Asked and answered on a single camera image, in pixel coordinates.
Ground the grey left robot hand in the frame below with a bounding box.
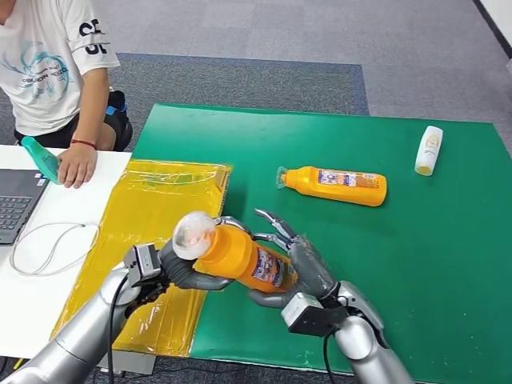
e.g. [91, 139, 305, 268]
[158, 214, 254, 291]

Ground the person's left hand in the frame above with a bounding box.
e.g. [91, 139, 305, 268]
[57, 144, 99, 190]

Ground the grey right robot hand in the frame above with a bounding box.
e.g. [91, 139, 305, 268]
[248, 208, 339, 310]

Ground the orange bottle with white cap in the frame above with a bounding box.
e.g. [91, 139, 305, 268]
[171, 210, 299, 294]

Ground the teal plastic bottle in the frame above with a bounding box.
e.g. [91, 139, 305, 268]
[20, 136, 62, 186]

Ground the orange bottle with clear cap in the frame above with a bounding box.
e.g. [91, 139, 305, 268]
[276, 166, 388, 208]

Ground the small white bottle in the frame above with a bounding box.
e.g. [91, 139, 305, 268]
[414, 125, 444, 177]

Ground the yellow film covered board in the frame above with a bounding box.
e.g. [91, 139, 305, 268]
[52, 158, 233, 358]

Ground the seated person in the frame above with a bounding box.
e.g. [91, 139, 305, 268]
[0, 0, 134, 154]

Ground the dark grey laptop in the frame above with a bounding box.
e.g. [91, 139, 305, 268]
[0, 169, 50, 246]

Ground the green table mat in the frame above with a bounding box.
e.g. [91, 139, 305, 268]
[130, 103, 512, 384]

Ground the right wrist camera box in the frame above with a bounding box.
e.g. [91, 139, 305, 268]
[280, 292, 349, 338]

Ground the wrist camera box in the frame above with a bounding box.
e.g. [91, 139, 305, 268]
[122, 242, 163, 287]
[280, 292, 349, 338]

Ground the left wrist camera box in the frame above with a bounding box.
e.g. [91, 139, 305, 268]
[122, 242, 163, 287]

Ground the white cable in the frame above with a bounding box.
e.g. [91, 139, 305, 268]
[9, 221, 101, 278]

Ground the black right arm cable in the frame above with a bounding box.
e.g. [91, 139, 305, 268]
[322, 330, 337, 384]

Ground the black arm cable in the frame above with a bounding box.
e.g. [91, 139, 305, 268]
[322, 330, 337, 384]
[107, 273, 128, 384]

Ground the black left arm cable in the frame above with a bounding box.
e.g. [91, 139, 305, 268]
[107, 273, 128, 384]

